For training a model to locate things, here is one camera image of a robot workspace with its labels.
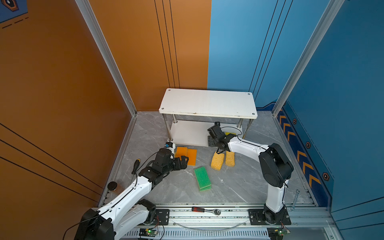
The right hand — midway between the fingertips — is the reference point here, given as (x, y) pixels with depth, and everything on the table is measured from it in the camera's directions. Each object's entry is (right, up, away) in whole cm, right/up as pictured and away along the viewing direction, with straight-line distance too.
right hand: (213, 139), depth 96 cm
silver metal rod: (+44, -27, -15) cm, 54 cm away
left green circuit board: (-35, -42, -25) cm, 60 cm away
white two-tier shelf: (-15, +15, -23) cm, 32 cm away
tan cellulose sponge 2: (+10, -11, -5) cm, 16 cm away
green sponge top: (-8, -20, -13) cm, 25 cm away
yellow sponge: (+4, +5, -24) cm, 25 cm away
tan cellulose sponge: (+2, -12, -7) cm, 14 cm away
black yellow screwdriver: (-48, -16, -7) cm, 51 cm away
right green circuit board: (+27, -42, -26) cm, 57 cm away
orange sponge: (-21, -7, -2) cm, 22 cm away
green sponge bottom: (-7, -26, -15) cm, 30 cm away
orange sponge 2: (-14, -9, -1) cm, 17 cm away
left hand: (-19, -9, -13) cm, 25 cm away
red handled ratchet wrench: (-1, -34, -23) cm, 41 cm away
